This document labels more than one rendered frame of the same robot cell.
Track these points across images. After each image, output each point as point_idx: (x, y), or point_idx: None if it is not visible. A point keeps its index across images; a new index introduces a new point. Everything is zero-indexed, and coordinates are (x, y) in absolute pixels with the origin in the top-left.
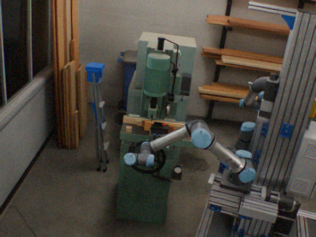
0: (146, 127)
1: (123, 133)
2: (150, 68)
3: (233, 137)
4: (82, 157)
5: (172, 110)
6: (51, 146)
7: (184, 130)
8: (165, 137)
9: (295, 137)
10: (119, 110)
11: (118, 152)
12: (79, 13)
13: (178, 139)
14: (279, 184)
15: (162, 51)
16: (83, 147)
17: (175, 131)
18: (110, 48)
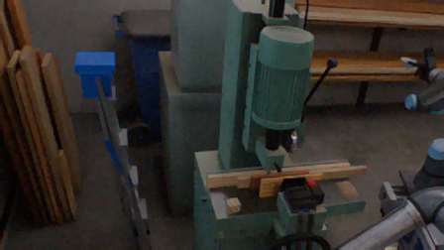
0: (265, 191)
1: (224, 219)
2: (276, 67)
3: (320, 135)
4: (94, 235)
5: (297, 140)
6: (18, 229)
7: (414, 216)
8: (369, 239)
9: None
10: (129, 119)
11: (158, 205)
12: None
13: (398, 238)
14: None
15: (283, 21)
16: (88, 211)
17: (392, 222)
18: (89, 9)
